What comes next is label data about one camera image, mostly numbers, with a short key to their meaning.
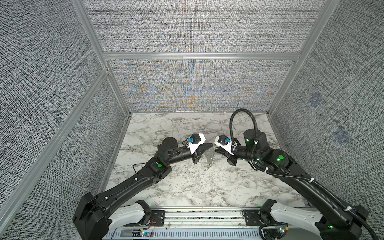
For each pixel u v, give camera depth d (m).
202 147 0.61
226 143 0.54
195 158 0.57
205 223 0.73
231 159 0.57
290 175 0.44
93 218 0.38
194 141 0.53
